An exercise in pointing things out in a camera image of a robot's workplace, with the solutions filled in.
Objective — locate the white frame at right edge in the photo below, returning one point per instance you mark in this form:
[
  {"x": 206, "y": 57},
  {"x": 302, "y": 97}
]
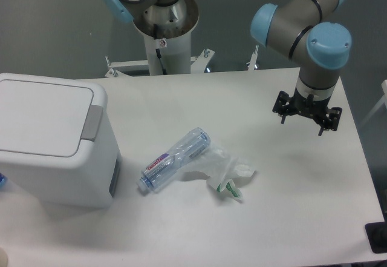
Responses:
[{"x": 379, "y": 104}]

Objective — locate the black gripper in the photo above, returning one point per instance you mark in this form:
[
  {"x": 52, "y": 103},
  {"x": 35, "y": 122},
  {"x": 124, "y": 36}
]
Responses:
[{"x": 309, "y": 107}]

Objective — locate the white metal base frame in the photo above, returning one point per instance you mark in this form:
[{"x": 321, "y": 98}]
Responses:
[{"x": 162, "y": 64}]

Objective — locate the crumpled clear plastic bag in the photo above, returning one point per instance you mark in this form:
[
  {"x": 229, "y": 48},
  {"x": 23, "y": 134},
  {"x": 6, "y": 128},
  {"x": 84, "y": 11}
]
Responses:
[{"x": 223, "y": 171}]

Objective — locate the white trash can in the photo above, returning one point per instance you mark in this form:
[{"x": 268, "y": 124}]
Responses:
[{"x": 57, "y": 142}]

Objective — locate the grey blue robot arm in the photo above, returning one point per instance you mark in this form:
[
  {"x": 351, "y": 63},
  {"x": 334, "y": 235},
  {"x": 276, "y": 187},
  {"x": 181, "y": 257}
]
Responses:
[{"x": 298, "y": 30}]

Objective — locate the clear plastic water bottle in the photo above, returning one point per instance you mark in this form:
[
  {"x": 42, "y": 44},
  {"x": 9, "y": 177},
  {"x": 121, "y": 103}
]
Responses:
[{"x": 161, "y": 171}]

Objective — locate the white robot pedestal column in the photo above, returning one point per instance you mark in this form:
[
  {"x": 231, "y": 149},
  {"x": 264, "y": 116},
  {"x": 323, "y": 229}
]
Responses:
[{"x": 168, "y": 28}]

